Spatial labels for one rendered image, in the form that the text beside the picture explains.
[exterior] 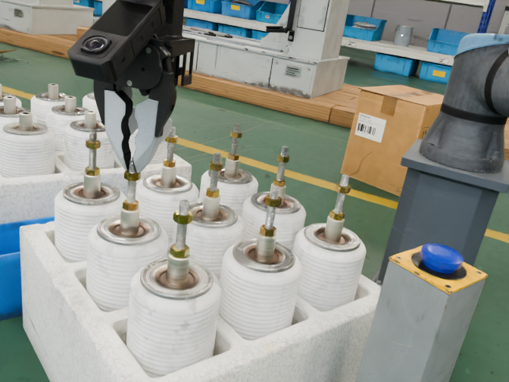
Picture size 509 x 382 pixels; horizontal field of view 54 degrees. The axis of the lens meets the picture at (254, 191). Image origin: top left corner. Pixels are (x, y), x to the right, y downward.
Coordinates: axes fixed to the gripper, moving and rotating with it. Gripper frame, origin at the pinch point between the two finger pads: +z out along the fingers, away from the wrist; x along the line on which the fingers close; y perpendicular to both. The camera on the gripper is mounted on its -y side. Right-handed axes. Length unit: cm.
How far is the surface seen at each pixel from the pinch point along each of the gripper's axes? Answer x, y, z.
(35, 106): 49, 43, 10
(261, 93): 41, 198, 28
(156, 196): 2.7, 12.5, 9.5
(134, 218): -0.9, 0.1, 7.0
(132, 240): -1.8, -1.8, 8.8
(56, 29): 206, 253, 23
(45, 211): 28.8, 21.1, 22.2
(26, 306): 18.1, 3.5, 28.2
